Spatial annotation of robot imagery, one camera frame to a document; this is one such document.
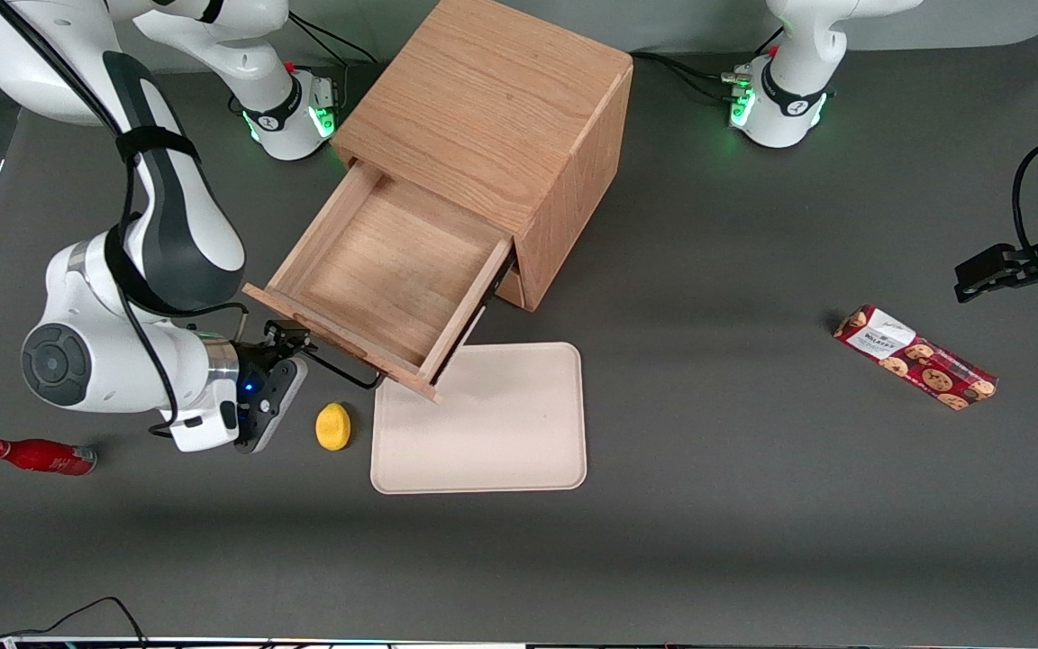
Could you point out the red cookie box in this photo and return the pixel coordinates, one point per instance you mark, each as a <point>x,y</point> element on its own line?
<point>915,358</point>

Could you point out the red bottle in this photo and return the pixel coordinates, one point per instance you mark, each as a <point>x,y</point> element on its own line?
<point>41,456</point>

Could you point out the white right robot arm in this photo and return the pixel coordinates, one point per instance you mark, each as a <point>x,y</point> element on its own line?
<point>177,234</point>

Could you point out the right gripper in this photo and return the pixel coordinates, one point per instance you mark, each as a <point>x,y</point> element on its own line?
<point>251,361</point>

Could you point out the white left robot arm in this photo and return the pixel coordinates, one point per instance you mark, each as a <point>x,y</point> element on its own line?
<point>789,90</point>

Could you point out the yellow lemon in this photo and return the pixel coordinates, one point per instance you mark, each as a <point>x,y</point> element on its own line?
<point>332,426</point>

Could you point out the oak wooden drawer cabinet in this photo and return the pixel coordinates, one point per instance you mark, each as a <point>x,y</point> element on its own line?
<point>492,99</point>

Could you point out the beige rectangular tray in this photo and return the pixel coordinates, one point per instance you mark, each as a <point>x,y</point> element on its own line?
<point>492,424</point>

